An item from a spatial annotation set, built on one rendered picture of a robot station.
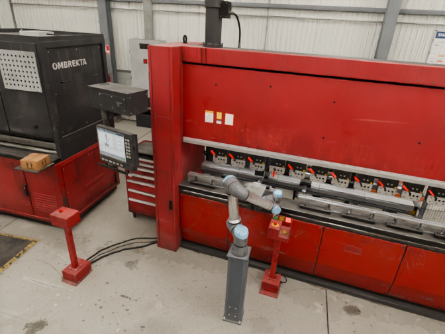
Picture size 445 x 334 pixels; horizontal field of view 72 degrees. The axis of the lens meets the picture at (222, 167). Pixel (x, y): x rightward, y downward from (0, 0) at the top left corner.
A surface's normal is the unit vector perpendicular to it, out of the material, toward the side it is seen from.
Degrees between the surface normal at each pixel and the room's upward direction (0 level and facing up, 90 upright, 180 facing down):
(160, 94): 90
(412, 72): 90
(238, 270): 90
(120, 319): 0
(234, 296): 90
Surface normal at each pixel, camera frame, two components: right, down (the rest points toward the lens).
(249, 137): -0.33, 0.39
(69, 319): 0.05, -0.90
